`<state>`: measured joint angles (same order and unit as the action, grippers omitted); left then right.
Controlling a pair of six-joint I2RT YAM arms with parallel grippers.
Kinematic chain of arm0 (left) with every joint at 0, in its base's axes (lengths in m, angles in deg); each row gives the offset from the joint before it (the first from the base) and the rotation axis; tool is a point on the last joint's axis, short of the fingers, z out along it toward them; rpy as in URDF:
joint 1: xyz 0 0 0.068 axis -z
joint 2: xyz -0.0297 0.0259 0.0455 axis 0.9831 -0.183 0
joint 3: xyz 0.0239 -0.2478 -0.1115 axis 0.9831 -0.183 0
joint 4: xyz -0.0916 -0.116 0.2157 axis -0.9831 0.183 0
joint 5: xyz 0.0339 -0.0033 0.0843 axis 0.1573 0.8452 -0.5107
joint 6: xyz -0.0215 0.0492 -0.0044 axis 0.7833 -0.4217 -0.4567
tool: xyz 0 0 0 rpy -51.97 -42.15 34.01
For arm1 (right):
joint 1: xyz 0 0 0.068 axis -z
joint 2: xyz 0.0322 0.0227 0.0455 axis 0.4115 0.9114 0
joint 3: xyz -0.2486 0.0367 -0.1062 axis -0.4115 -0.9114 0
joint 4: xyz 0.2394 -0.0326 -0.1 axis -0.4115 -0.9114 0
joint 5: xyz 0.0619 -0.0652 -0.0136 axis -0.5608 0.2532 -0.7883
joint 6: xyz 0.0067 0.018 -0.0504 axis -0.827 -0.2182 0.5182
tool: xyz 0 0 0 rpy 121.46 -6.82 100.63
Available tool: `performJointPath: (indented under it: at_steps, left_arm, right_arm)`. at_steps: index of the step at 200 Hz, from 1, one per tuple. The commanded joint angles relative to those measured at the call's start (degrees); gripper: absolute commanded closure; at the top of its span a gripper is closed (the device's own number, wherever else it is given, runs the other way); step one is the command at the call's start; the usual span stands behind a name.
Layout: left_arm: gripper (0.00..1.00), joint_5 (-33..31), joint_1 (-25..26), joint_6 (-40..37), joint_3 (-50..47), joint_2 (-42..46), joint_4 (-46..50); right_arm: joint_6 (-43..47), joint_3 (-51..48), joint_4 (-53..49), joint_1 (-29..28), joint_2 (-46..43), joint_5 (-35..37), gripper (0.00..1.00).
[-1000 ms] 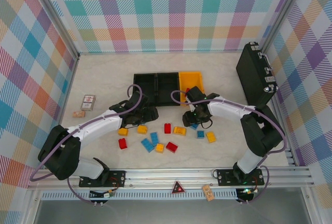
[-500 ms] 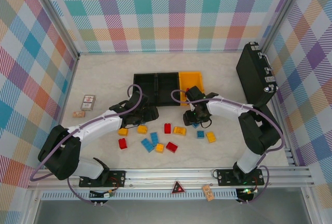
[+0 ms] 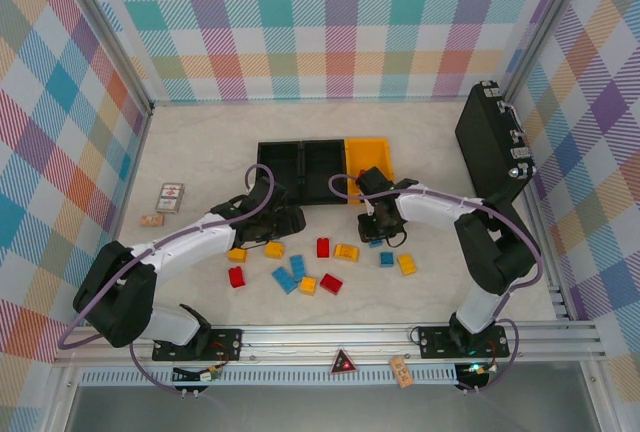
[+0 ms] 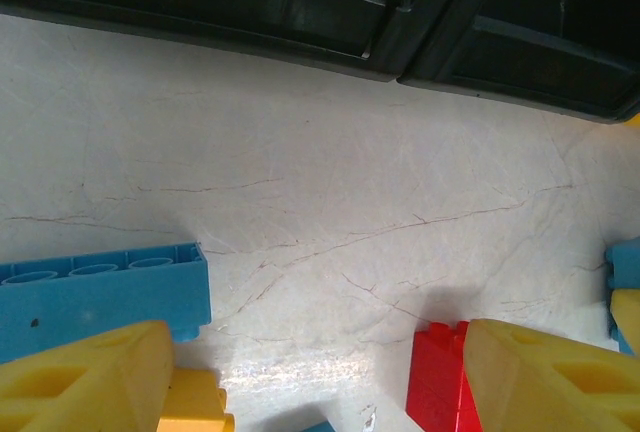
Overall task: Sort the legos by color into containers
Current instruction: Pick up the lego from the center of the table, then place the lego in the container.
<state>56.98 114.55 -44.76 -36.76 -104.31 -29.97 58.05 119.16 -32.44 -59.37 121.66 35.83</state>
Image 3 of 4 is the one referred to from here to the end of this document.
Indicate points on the aluminium frame post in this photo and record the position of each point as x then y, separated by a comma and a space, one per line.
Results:
111, 32
546, 27

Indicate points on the playing card box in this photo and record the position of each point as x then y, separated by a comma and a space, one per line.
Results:
170, 198

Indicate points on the small blue lego brick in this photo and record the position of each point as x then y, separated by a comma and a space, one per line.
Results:
385, 259

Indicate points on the black briefcase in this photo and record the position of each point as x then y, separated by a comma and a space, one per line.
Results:
482, 142

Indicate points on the printed yellow lego brick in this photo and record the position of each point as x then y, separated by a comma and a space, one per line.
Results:
346, 252

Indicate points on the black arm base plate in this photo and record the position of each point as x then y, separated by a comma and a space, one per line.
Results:
435, 342
227, 344

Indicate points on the yellow plastic bin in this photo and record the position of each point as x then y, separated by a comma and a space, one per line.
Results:
370, 152

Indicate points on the aluminium rail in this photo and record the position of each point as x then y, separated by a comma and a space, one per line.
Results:
320, 339

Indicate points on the small connector board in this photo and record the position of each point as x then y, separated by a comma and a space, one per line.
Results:
475, 369
207, 375

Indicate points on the wooden tag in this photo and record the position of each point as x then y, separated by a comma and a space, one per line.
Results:
401, 373

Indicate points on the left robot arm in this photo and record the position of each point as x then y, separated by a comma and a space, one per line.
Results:
190, 244

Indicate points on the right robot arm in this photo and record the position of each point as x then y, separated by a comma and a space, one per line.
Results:
435, 208

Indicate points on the small tan block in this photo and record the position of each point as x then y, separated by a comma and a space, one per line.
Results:
152, 220

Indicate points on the long blue lego brick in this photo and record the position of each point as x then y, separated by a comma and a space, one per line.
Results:
284, 280
375, 244

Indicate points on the triangle warning sign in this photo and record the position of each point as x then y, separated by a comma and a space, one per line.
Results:
343, 364

